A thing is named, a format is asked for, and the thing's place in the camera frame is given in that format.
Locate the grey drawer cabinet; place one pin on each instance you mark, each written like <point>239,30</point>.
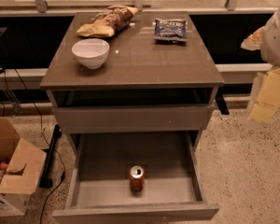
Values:
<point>139,71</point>

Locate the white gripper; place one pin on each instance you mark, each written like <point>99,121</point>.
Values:
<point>276,42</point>

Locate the open grey middle drawer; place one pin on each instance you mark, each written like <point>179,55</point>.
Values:
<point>100,187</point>

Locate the white ceramic bowl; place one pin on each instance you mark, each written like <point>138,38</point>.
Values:
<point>91,52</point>

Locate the black power strip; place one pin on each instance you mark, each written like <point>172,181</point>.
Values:
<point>45,181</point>

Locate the brown yellow chip bag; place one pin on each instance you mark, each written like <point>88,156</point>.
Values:
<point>108,22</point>

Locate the red coke can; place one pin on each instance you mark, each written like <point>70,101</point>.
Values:
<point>137,178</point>

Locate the brown cardboard box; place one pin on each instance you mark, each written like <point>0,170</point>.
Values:
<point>22,164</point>

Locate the closed grey top drawer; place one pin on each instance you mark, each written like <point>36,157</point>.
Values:
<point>127,119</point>

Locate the blue snack bag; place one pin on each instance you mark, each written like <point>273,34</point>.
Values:
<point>170,30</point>

